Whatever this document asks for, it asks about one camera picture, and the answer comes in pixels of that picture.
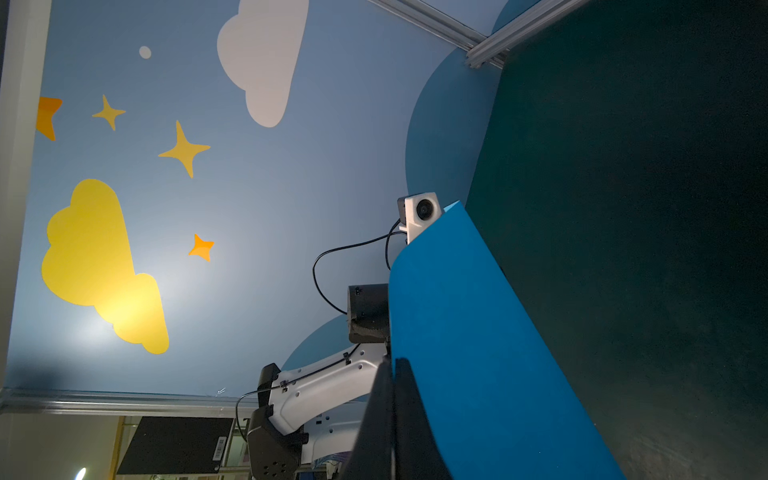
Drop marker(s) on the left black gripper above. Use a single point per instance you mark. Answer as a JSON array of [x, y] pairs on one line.
[[368, 314]]

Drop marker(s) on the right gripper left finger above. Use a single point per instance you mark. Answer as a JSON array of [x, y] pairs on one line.
[[372, 455]]

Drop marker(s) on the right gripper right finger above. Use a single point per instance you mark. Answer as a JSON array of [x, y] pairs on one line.
[[416, 453]]

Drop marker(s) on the blue square paper sheet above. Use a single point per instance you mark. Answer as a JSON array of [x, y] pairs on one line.
[[497, 402]]

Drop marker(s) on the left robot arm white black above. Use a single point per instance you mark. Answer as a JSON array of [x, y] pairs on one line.
[[313, 412]]

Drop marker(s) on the black monitor with label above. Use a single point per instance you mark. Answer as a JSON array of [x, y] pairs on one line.
[[177, 446]]

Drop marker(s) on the back horizontal aluminium bar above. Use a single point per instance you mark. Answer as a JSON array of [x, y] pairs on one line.
[[529, 23]]

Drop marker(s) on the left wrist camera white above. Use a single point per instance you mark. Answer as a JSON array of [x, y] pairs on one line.
[[417, 213]]

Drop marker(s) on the left slanted aluminium post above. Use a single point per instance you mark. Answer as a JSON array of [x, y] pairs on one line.
[[435, 22]]

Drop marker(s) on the slanted aluminium post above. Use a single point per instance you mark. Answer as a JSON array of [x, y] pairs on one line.
[[435, 22], [15, 400]]

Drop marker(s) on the right slanted aluminium post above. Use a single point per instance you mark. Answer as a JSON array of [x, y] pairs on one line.
[[15, 400]]

